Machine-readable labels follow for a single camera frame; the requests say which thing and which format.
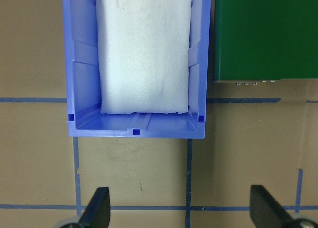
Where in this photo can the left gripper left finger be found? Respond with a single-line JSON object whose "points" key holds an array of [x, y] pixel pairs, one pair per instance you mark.
{"points": [[98, 212]]}

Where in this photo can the left blue plastic bin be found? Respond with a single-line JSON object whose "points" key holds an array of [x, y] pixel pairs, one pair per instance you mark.
{"points": [[85, 118]]}

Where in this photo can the green conveyor belt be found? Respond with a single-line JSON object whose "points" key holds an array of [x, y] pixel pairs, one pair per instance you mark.
{"points": [[265, 40]]}

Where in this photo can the white foam in left bin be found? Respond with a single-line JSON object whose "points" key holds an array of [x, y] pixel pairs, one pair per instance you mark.
{"points": [[143, 55]]}

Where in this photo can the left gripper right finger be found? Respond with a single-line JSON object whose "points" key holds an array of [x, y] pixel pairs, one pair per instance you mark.
{"points": [[265, 211]]}

